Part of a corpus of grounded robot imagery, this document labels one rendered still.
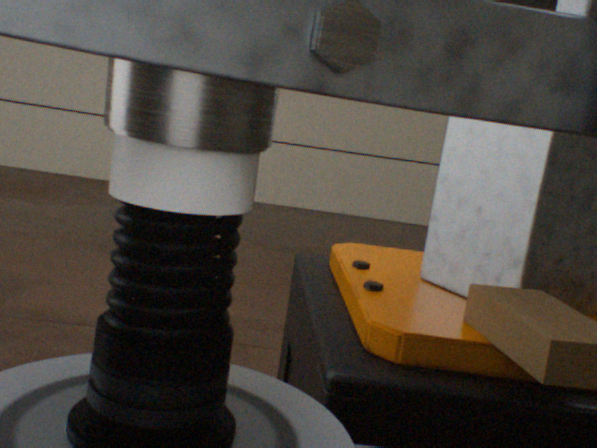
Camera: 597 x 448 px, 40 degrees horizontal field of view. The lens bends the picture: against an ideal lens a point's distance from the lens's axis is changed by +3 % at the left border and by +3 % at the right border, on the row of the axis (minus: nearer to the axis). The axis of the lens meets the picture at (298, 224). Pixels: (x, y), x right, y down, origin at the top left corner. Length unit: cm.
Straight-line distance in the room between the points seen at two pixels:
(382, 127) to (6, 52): 286
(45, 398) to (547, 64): 30
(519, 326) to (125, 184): 64
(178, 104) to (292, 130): 591
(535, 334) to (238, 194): 59
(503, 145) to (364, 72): 80
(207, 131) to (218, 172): 2
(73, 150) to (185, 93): 617
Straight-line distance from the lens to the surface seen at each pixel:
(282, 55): 34
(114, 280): 39
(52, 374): 49
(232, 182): 37
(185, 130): 35
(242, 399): 48
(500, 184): 114
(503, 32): 37
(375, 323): 99
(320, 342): 102
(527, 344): 93
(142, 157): 37
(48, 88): 653
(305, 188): 631
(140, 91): 36
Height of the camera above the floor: 107
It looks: 11 degrees down
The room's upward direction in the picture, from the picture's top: 8 degrees clockwise
